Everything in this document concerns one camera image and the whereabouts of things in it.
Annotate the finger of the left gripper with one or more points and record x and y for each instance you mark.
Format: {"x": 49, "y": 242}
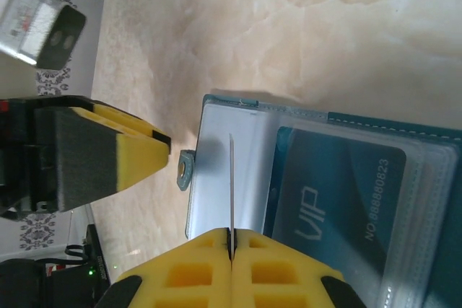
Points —
{"x": 90, "y": 160}
{"x": 119, "y": 122}

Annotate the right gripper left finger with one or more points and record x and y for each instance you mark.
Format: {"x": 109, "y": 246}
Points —
{"x": 187, "y": 275}

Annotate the teal leather card holder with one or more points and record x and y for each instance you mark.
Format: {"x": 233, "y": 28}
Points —
{"x": 397, "y": 128}

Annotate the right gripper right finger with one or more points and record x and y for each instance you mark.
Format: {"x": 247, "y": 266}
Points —
{"x": 281, "y": 275}

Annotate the blue VIP card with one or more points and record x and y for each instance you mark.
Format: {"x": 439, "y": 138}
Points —
{"x": 232, "y": 196}
{"x": 325, "y": 178}

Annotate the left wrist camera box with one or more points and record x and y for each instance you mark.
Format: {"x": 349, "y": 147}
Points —
{"x": 43, "y": 30}

